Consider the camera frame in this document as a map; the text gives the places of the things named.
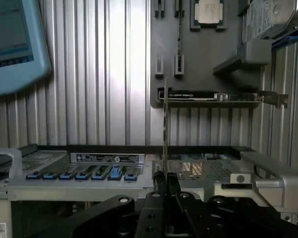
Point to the tall blue slot clip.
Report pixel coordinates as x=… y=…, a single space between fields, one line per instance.
x=114 y=173

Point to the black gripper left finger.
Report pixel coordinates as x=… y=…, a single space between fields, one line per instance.
x=149 y=218

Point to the black graphics card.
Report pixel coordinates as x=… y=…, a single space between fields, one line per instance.
x=201 y=96

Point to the grey open PC case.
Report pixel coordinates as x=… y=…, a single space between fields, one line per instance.
x=64 y=188

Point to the blue disk carrier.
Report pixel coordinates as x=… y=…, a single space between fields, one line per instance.
x=290 y=39

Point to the white QR code sticker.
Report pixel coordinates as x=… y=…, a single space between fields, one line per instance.
x=0 y=228

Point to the light blue teach pendant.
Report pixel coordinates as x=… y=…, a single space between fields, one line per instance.
x=12 y=49

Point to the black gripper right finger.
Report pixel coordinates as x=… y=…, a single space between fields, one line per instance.
x=188 y=218

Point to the black case label sticker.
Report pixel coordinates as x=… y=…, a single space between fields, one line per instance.
x=106 y=158

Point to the silver CPU chip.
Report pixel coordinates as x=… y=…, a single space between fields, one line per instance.
x=209 y=11

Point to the silver hard disk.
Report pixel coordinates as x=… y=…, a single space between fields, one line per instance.
x=268 y=17

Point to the dark grey parts rack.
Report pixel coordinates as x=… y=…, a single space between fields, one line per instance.
x=203 y=57

